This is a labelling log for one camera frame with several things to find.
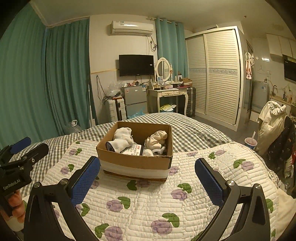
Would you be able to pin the white mop pole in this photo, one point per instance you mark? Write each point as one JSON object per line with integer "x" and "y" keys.
{"x": 91, "y": 104}

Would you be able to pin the white jacket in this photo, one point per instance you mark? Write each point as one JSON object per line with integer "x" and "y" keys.
{"x": 271, "y": 125}

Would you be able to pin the person's left hand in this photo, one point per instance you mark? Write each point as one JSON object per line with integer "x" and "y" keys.
{"x": 18, "y": 206}

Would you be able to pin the cardboard box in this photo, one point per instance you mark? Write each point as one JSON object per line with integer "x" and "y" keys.
{"x": 136, "y": 164}

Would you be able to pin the wide teal curtain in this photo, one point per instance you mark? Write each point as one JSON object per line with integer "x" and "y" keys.
{"x": 20, "y": 81}

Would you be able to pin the narrow blue curtain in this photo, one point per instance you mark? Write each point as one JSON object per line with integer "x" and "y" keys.
{"x": 170, "y": 46}

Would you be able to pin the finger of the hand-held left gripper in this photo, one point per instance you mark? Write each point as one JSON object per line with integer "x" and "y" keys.
{"x": 20, "y": 144}
{"x": 37, "y": 153}

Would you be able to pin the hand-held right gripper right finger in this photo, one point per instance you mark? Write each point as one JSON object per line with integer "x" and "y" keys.
{"x": 209, "y": 183}

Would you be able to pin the silver suitcase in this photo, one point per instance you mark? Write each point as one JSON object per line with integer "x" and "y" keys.
{"x": 190, "y": 102}

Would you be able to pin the drink cup with straw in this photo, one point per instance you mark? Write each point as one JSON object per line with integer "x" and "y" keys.
{"x": 251, "y": 142}

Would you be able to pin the teal window curtain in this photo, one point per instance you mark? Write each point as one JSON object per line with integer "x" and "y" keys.
{"x": 67, "y": 76}

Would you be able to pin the black chair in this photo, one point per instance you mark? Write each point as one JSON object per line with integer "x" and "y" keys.
{"x": 282, "y": 148}

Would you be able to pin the white sock blue trim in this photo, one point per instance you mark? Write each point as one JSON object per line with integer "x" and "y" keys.
{"x": 122, "y": 144}

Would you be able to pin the oval vanity mirror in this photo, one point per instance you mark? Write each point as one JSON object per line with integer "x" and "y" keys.
{"x": 163, "y": 68}

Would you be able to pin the clear plastic bag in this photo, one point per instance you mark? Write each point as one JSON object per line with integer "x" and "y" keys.
{"x": 113, "y": 89}

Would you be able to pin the white wall cabinets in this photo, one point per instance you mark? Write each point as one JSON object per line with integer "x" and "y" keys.
{"x": 279, "y": 45}

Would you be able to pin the yellow bag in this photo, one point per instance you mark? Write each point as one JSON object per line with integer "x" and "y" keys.
{"x": 167, "y": 107}

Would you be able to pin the blue plastic bag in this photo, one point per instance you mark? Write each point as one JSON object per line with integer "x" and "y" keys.
{"x": 136, "y": 114}

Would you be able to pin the white ruffled sock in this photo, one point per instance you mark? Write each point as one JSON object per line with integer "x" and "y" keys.
{"x": 153, "y": 151}

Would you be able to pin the blue white tissue packet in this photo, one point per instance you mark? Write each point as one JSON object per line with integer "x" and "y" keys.
{"x": 133, "y": 150}

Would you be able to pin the white slatted wardrobe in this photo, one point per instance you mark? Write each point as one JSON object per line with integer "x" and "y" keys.
{"x": 219, "y": 76}

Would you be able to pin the hanging pink clothes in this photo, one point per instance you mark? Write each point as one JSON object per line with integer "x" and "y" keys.
{"x": 249, "y": 66}

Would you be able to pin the cream dressing table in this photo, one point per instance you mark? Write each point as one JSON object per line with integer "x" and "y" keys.
{"x": 168, "y": 92}

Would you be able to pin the grey appliance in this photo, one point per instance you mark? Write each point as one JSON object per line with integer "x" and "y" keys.
{"x": 260, "y": 96}

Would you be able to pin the white air conditioner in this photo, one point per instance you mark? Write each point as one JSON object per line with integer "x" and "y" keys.
{"x": 131, "y": 27}

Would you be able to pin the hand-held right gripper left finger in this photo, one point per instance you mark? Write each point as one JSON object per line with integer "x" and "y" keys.
{"x": 86, "y": 179}

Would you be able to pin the floral quilted blanket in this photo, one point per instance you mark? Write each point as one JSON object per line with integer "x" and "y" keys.
{"x": 150, "y": 208}

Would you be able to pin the black range hood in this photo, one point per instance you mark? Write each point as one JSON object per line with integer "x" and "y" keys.
{"x": 290, "y": 69}

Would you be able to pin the cream ruffled sock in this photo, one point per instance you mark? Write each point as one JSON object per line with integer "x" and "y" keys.
{"x": 156, "y": 140}

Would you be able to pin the black television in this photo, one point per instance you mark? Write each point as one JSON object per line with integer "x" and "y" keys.
{"x": 136, "y": 65}

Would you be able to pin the grey mini fridge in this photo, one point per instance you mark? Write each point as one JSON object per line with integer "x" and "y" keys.
{"x": 135, "y": 99}

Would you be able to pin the kitchen counter with bottles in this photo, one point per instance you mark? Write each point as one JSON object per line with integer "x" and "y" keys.
{"x": 284, "y": 97}

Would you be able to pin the white suitcase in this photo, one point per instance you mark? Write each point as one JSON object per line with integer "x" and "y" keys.
{"x": 115, "y": 111}

